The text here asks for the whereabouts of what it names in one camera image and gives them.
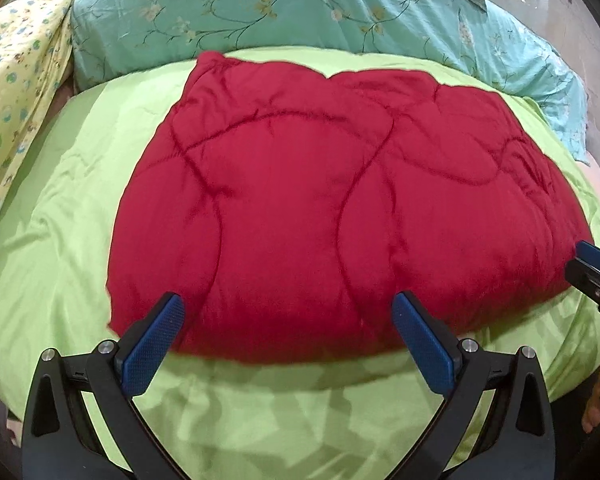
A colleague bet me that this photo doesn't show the yellow patterned pillow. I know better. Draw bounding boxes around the yellow patterned pillow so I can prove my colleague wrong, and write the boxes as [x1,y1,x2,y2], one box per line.
[0,0,78,256]

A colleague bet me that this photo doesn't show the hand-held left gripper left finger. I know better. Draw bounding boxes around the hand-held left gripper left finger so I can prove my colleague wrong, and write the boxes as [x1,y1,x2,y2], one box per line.
[22,292,186,480]

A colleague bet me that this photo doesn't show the light green bed sheet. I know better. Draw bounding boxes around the light green bed sheet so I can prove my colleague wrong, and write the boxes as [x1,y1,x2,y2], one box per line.
[0,46,600,480]

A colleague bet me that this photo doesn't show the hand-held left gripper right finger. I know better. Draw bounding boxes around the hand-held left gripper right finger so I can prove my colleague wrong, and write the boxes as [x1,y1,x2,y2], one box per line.
[391,291,581,480]

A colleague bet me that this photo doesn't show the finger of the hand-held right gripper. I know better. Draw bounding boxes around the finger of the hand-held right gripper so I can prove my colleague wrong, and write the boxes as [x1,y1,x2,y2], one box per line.
[575,240,600,281]
[564,257,600,333]

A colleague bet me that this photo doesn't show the red quilt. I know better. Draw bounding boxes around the red quilt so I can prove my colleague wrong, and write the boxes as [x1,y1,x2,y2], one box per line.
[105,51,596,366]

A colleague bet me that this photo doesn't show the teal floral pillow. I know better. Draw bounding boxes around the teal floral pillow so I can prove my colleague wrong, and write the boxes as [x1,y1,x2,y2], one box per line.
[70,0,588,163]

